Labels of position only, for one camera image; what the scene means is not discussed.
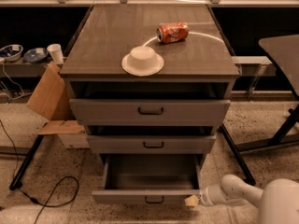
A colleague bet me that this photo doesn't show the white paper cup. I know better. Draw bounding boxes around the white paper cup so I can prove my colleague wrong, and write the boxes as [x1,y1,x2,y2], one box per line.
[47,44,64,64]

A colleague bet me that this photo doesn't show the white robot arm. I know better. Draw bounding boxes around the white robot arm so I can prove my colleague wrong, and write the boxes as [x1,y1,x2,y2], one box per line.
[184,175,299,224]

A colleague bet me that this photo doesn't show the crushed orange soda can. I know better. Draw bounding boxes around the crushed orange soda can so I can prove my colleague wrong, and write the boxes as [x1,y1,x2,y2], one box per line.
[156,22,189,44]

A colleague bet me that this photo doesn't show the blue patterned bowl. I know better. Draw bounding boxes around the blue patterned bowl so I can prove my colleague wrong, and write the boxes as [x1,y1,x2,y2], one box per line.
[0,44,23,62]
[23,48,49,64]

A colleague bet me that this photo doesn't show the grey drawer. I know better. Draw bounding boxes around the grey drawer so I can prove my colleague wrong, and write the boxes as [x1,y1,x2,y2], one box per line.
[87,135,216,154]
[70,99,230,126]
[93,154,202,204]

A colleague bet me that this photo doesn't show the blue patterned bowl left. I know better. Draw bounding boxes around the blue patterned bowl left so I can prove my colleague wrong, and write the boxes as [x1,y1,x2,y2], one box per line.
[0,44,23,62]

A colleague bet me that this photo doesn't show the blue patterned bowl right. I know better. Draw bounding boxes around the blue patterned bowl right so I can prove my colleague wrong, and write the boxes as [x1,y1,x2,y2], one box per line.
[23,48,49,64]

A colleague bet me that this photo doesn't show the black right table leg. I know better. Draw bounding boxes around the black right table leg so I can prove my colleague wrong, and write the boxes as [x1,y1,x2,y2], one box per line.
[219,124,256,185]

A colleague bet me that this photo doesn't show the black floor cable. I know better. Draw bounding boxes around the black floor cable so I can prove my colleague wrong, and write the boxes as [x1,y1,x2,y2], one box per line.
[0,119,80,224]

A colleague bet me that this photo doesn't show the grey drawer cabinet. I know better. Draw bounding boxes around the grey drawer cabinet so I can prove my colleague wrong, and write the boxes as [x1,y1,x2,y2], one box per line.
[59,3,241,161]

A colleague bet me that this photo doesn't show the black left table leg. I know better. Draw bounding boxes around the black left table leg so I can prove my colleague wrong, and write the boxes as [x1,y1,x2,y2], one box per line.
[9,134,44,190]

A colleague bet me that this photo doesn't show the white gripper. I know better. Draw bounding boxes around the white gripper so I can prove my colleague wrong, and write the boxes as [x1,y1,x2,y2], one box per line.
[184,184,230,207]

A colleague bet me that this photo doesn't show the grey top drawer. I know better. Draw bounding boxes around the grey top drawer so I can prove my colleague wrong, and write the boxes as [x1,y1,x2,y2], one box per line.
[70,99,230,126]

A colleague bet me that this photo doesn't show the brown cardboard box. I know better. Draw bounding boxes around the brown cardboard box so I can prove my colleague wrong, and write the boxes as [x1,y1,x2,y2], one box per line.
[27,63,89,148]

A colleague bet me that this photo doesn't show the grey bottom drawer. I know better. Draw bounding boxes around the grey bottom drawer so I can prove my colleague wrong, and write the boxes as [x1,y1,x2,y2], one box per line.
[93,154,202,204]

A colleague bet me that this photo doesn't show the grey middle drawer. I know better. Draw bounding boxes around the grey middle drawer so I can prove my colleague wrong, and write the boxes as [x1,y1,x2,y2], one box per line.
[87,135,216,154]

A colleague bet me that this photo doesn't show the upturned white bowl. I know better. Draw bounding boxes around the upturned white bowl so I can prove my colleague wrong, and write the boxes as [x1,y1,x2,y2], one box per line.
[121,46,164,77]

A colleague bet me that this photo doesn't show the black table leg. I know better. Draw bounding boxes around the black table leg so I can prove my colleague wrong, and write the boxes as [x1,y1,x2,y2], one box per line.
[219,124,256,185]
[9,134,44,190]

